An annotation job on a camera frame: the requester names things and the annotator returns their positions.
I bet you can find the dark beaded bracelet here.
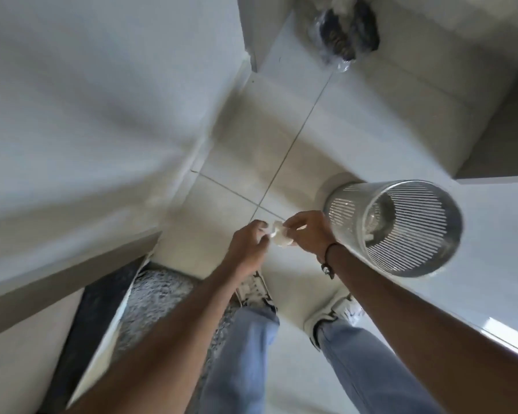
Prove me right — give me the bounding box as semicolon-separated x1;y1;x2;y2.
321;241;344;281

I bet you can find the white right sneaker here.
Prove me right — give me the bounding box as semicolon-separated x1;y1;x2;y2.
303;293;365;352

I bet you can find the person's right hand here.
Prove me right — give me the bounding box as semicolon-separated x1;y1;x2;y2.
283;210;337;262

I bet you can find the white sneaker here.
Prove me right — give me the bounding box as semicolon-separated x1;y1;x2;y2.
303;293;365;352
234;271;277;313

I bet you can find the white left sneaker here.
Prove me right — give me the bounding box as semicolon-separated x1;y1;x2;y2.
234;271;277;313

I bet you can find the silver mesh waste bin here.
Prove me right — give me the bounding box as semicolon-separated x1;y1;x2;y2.
323;179;464;279

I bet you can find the person's left hand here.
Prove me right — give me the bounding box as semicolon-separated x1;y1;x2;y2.
222;219;272;281

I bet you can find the blue jeans left leg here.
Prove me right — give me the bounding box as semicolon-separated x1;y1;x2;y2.
198;304;280;414

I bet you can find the person's right forearm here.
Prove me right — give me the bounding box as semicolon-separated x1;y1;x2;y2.
323;250;518;414

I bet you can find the blue jeans leg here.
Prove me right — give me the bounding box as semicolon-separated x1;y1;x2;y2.
198;304;280;414
317;316;445;414

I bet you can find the person's left forearm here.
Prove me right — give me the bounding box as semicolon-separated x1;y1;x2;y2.
67;264;251;414

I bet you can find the clear bag of dark slippers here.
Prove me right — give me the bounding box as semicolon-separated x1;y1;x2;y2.
306;0;380;74

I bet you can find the blue jeans right leg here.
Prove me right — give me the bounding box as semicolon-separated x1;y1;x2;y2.
317;316;445;414

